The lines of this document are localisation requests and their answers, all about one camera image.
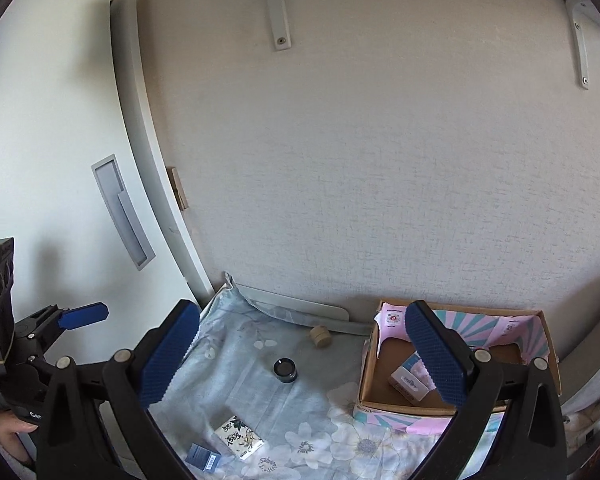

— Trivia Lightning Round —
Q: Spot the white floral tissue pack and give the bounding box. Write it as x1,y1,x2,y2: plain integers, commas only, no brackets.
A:
215,415,266,461

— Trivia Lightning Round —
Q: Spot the floral bed sheet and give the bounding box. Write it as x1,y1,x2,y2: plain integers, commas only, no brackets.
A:
147,271,511,480

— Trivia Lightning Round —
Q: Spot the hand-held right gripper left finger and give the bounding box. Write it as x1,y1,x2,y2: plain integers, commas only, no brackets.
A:
36,299,201,480

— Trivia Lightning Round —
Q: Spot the white bed rail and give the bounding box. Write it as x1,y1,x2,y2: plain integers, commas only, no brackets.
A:
235,284,373,336

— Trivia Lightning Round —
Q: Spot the printed cardboard box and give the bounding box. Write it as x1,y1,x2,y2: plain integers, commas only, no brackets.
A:
354,299,563,436

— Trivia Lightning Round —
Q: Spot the white wardrobe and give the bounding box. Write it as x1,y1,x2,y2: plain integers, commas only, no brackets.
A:
0,0,216,411

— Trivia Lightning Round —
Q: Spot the small dark round jar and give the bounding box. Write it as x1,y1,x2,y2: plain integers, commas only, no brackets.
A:
273,357,299,385

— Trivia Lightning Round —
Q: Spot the person's left hand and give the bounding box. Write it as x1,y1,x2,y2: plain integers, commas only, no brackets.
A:
0,407,40,467

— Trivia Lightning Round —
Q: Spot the recessed wardrobe handle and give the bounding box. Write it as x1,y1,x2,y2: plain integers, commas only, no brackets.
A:
91,154,157,272

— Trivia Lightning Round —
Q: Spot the small wooden wall block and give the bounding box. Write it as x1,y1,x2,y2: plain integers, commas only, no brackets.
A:
166,166,190,210

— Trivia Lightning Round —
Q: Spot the small blue box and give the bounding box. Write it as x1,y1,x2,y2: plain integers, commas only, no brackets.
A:
186,442,222,473

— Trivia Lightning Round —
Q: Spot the white shelf bracket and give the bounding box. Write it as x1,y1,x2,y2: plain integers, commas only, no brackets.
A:
252,0,293,52
565,0,592,90

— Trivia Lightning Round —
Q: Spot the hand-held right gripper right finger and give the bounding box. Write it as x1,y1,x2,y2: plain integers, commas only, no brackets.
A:
404,301,567,480

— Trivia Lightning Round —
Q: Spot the white pack with blue print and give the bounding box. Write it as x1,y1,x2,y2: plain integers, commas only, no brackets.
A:
387,365,429,401

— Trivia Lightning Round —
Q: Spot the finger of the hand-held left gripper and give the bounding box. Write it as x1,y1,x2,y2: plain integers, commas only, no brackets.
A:
12,352,56,402
12,301,109,357

